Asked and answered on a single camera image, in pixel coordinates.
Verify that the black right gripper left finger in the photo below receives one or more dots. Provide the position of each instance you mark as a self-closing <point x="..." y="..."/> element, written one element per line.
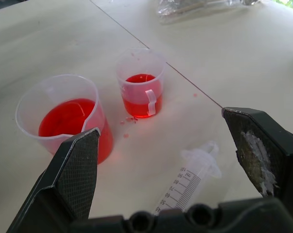
<point x="71" y="174"/>

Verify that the clear plastic syringe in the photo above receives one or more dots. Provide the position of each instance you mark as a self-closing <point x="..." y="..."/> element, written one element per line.
<point x="185" y="184"/>

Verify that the small clear plastic beaker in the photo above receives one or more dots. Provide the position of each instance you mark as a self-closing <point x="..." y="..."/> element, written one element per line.
<point x="141" y="89"/>

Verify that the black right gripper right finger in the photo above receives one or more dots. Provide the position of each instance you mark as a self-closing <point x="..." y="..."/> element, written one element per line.
<point x="263" y="145"/>

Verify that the clear plastic bag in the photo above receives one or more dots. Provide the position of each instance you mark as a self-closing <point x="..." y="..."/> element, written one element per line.
<point x="199" y="9"/>

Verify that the large clear plastic beaker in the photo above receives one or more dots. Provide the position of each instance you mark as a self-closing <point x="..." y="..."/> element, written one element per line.
<point x="63" y="116"/>

